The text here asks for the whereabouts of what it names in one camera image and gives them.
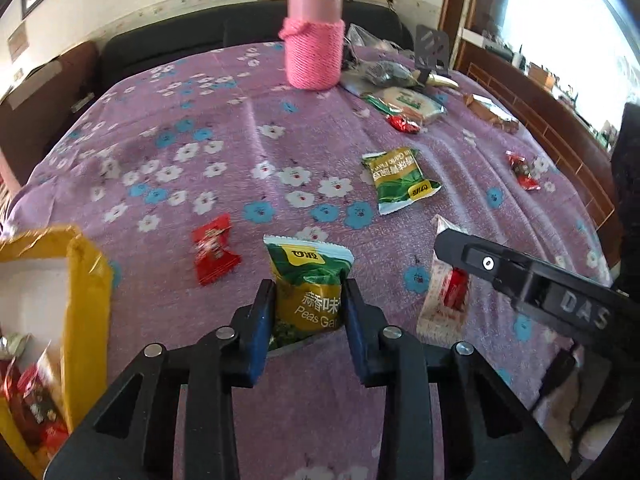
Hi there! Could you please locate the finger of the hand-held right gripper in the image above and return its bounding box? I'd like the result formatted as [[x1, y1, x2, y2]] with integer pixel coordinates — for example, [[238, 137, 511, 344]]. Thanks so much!
[[433, 229, 547, 314]]

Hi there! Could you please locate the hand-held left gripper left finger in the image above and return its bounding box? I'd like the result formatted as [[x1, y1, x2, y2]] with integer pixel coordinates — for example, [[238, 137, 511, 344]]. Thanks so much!
[[42, 280, 276, 480]]

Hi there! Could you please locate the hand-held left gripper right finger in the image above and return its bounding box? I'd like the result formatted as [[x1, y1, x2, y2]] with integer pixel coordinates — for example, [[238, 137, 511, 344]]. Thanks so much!
[[342, 279, 573, 480]]

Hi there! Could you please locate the white red-print snack packet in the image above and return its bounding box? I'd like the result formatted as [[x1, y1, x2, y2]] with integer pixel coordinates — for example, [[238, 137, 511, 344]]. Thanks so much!
[[416, 214, 473, 346]]

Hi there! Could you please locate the green pea snack packet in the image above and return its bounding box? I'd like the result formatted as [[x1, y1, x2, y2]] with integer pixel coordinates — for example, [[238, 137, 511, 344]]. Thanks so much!
[[263, 235, 355, 351], [361, 147, 443, 216]]

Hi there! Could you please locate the yellow-edged white box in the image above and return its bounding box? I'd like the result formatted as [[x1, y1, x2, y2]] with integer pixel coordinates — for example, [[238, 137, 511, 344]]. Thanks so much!
[[0, 225, 113, 480]]

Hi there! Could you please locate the person's right hand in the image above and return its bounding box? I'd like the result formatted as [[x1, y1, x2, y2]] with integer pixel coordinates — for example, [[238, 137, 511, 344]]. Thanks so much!
[[532, 360, 636, 461]]

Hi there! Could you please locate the red candy packet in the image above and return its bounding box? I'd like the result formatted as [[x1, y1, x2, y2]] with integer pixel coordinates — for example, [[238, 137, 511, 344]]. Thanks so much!
[[192, 212, 242, 287]]

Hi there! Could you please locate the red candy wrapper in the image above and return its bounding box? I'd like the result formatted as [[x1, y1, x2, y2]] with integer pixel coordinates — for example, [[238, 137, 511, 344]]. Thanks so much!
[[505, 150, 543, 191]]

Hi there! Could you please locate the brown snack packet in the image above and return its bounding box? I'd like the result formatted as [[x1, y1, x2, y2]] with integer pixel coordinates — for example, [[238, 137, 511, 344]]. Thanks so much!
[[462, 92, 520, 133]]

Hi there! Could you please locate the small red candy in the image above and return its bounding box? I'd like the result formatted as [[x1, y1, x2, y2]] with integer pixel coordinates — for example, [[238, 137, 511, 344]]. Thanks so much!
[[387, 114, 421, 136]]

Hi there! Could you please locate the wooden sideboard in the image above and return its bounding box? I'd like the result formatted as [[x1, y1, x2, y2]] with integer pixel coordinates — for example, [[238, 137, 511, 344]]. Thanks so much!
[[452, 30, 621, 266]]

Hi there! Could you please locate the round rice cracker packet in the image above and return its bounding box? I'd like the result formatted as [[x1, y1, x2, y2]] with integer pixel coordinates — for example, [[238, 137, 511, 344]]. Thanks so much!
[[362, 86, 447, 126]]

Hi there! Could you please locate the dark plastic bag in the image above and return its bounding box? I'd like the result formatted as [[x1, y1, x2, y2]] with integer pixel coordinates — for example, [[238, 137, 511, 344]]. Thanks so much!
[[342, 60, 426, 96]]

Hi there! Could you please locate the black phone stand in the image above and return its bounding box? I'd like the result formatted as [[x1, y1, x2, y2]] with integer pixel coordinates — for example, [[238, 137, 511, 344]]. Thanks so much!
[[414, 24, 451, 83]]

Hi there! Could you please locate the pile of red snack packets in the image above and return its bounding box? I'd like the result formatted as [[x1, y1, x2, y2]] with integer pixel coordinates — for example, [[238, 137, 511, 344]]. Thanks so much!
[[0, 335, 68, 466]]

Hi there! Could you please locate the clear plastic bag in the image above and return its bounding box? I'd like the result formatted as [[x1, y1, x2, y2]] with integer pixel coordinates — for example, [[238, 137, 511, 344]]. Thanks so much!
[[346, 22, 401, 61]]

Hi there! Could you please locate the bright window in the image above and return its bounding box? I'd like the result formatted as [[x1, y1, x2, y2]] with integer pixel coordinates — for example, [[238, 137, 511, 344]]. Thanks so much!
[[500, 0, 640, 126]]

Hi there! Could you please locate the bottle with pink knitted sleeve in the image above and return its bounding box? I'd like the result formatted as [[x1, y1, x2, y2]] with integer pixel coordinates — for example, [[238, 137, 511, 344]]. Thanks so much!
[[278, 0, 346, 92]]

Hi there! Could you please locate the brown armchair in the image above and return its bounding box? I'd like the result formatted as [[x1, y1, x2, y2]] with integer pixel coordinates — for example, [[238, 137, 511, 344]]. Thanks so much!
[[0, 40, 101, 191]]

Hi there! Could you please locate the black sofa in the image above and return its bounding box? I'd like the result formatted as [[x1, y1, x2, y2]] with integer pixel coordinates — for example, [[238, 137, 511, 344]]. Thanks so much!
[[97, 2, 403, 91]]

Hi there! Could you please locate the cardboard sheet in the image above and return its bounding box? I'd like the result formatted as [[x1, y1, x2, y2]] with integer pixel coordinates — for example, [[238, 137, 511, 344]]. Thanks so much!
[[7, 57, 66, 108]]

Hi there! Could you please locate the beige wall plaque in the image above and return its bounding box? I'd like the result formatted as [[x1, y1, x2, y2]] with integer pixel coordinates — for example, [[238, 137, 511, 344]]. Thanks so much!
[[7, 22, 28, 58]]

